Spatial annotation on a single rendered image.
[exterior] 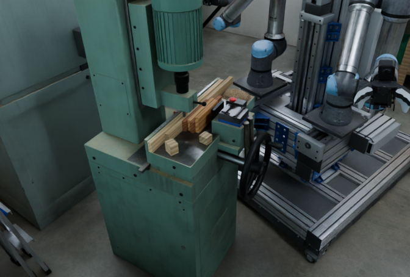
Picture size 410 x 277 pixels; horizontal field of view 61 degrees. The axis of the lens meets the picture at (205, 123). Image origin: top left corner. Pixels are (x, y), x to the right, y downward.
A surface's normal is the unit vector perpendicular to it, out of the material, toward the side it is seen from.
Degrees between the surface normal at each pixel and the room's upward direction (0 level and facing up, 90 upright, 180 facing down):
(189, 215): 90
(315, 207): 0
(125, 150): 0
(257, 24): 90
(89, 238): 0
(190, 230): 90
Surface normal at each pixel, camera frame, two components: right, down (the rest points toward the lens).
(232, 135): -0.50, 0.49
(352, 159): -0.02, -0.83
